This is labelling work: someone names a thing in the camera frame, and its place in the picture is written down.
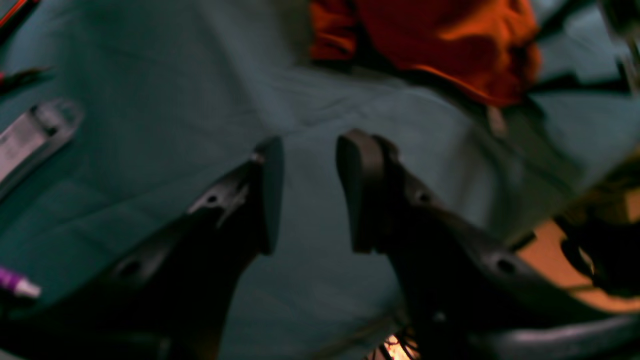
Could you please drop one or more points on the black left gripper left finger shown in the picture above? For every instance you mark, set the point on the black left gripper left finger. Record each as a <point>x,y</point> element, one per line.
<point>168,297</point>

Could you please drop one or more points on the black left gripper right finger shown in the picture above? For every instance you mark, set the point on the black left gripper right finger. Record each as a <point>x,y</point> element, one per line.
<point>469,296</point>

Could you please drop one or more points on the orange t-shirt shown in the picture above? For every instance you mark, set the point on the orange t-shirt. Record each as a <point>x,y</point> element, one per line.
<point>484,48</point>

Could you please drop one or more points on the purple glue tube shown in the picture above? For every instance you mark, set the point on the purple glue tube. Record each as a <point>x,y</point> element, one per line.
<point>18,284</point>

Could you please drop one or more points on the blue table cloth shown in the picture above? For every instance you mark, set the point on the blue table cloth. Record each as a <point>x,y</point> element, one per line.
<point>176,93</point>

